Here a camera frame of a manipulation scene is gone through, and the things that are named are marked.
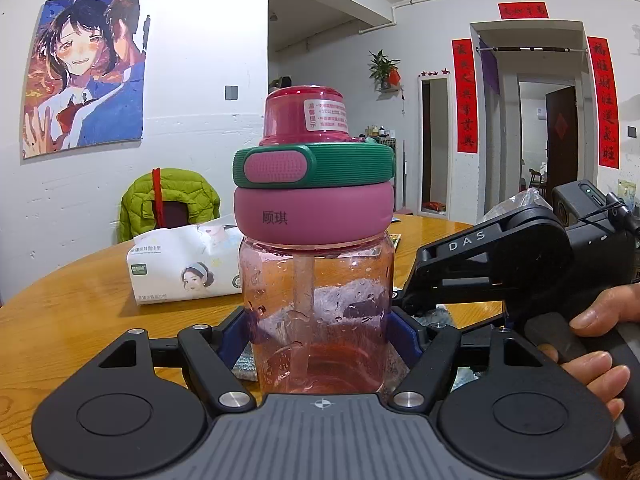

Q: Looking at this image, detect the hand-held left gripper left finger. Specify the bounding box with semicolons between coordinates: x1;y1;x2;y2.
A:
97;307;257;412

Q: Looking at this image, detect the purple curtain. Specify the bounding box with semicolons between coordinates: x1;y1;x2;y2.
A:
477;35;501;97

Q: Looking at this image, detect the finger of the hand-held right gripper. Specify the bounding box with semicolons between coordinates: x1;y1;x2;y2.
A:
410;217;506;287
395;280;508;333

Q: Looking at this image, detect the curtain rod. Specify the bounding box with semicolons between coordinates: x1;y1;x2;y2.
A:
475;46;589;54

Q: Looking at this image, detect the white tissue pack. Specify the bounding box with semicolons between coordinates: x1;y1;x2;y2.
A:
123;214;247;307

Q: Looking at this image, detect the green puffer jacket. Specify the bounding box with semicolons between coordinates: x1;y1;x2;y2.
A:
119;167;222;247

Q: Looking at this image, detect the person's right hand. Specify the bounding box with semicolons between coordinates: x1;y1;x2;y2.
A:
561;287;640;419

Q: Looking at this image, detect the red vertical door couplet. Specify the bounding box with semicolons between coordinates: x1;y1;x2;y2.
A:
452;38;475;154
587;36;620;169

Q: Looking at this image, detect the pink water bottle green lid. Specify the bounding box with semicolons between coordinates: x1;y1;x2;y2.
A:
231;86;398;395

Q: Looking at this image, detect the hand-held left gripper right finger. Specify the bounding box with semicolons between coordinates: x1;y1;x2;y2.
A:
387;305;544;412

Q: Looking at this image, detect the clear plastic bag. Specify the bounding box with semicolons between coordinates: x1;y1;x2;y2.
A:
481;187;557;233

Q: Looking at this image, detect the brown door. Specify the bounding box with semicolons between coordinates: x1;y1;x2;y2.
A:
544;86;579;192

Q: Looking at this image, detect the potted green plant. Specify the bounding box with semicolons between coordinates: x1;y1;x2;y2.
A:
368;49;402;92

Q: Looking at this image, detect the teal fluffy cloth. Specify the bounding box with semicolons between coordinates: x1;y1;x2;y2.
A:
232;308;478;397

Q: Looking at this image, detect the red horizontal door banner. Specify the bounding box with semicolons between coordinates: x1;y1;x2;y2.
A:
497;2;550;20

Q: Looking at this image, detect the dark red chair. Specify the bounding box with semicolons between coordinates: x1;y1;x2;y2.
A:
164;200;190;227

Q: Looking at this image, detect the anime wall poster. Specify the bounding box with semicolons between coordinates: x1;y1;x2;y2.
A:
21;0;152;159

